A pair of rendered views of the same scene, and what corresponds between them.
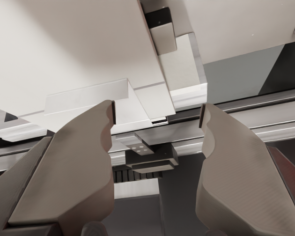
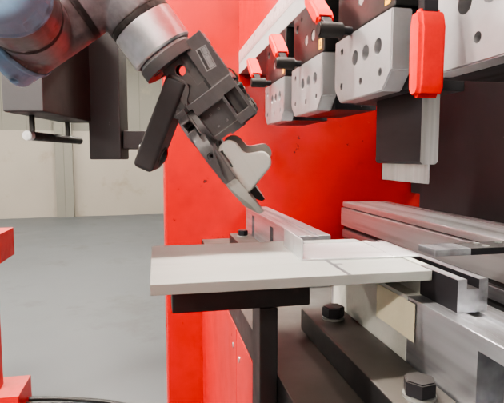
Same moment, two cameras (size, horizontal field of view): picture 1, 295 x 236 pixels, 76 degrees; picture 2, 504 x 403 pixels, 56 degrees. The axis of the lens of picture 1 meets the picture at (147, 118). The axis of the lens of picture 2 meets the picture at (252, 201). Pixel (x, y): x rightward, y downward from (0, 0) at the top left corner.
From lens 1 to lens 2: 59 cm
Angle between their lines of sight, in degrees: 89
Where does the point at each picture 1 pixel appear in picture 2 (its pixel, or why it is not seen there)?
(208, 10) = not seen: hidden behind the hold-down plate
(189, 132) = not seen: outside the picture
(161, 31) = (310, 310)
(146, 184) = (388, 174)
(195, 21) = not seen: hidden behind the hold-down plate
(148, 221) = (382, 138)
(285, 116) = (423, 237)
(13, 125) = (483, 340)
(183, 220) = not seen: outside the picture
